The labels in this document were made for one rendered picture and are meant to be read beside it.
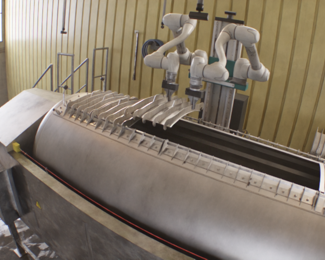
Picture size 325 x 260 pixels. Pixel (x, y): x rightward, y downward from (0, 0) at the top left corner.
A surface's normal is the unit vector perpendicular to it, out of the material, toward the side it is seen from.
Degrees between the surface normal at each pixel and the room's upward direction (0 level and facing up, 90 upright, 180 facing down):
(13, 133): 21
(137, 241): 2
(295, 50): 90
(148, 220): 75
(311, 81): 90
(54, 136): 52
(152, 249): 0
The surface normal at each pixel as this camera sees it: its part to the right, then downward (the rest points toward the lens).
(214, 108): -0.47, 0.30
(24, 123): -0.08, -0.75
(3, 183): 0.86, 0.28
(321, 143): -0.44, -0.04
